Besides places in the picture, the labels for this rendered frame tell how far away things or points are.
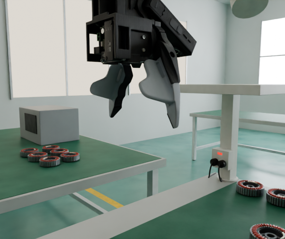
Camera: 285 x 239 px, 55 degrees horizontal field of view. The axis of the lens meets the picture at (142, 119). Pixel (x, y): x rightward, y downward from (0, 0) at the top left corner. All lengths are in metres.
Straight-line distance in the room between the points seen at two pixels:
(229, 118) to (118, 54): 1.04
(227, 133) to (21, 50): 3.68
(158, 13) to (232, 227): 0.76
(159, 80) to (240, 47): 7.59
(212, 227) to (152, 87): 0.71
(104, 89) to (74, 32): 4.51
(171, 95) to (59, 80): 4.41
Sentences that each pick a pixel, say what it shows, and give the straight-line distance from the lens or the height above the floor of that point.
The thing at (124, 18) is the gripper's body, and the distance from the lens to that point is 0.35.
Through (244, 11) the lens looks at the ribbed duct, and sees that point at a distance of 1.49.
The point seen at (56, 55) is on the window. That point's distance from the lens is 4.73.
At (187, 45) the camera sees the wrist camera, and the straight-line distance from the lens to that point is 0.43.
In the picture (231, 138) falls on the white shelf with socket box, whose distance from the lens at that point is 1.34.
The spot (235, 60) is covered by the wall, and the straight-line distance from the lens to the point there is 7.95.
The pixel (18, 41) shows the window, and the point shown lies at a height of 1.82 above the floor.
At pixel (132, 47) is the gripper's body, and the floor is 1.25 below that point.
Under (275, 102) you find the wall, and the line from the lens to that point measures 7.45.
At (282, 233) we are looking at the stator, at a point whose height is 0.79.
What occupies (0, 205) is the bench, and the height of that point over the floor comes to 0.73.
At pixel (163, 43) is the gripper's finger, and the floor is 1.26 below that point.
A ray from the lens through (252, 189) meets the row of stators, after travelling 1.24.
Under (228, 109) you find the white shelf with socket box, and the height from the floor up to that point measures 1.09.
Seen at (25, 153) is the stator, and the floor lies 0.78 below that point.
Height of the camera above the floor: 1.21
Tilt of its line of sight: 8 degrees down
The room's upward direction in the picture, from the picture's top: straight up
